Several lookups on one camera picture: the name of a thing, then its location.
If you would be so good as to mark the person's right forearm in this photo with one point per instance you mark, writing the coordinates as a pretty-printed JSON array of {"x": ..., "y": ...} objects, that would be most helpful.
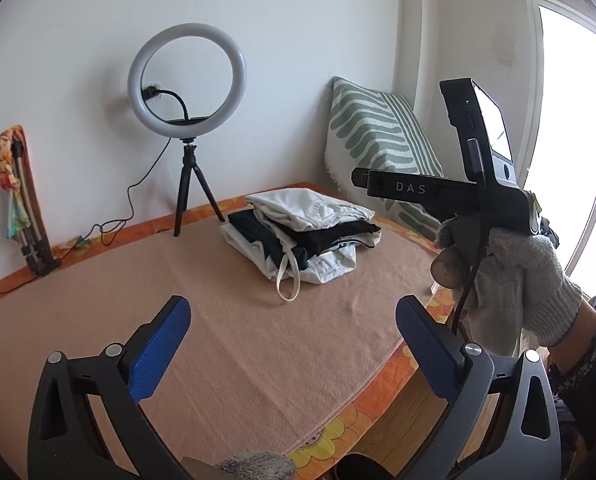
[{"x": 593, "y": 360}]

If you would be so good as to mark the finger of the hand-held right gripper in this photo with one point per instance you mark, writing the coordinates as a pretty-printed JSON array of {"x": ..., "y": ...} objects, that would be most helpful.
[{"x": 373, "y": 182}]

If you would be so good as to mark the dark green garment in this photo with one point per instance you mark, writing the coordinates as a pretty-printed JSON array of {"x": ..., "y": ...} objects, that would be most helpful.
[{"x": 265, "y": 240}]

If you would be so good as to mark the person's right hand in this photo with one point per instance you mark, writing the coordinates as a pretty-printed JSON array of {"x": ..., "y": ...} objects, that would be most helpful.
[{"x": 518, "y": 285}]

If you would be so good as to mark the window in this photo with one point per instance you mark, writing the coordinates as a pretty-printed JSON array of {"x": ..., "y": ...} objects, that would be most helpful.
[{"x": 573, "y": 135}]

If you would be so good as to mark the black mini tripod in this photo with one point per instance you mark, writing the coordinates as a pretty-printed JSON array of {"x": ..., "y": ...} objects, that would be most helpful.
[{"x": 190, "y": 185}]

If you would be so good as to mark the colourful patterned cloth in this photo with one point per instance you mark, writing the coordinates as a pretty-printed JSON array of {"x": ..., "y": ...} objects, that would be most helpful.
[{"x": 13, "y": 180}]

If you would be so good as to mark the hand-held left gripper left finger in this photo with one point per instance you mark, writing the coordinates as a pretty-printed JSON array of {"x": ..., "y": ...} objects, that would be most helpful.
[{"x": 160, "y": 355}]

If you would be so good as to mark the folded metal stand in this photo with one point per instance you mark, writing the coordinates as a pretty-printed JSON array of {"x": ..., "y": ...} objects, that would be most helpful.
[{"x": 35, "y": 230}]

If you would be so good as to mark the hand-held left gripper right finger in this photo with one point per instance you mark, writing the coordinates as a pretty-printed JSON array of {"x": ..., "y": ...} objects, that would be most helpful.
[{"x": 430, "y": 355}]

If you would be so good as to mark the person's left hand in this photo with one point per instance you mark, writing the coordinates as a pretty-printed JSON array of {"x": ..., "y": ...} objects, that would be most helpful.
[{"x": 255, "y": 467}]

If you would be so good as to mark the green striped white cushion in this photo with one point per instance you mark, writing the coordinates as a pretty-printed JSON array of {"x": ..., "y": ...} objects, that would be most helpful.
[{"x": 378, "y": 140}]

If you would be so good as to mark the black garment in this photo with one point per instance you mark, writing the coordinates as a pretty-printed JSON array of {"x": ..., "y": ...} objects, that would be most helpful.
[{"x": 323, "y": 237}]

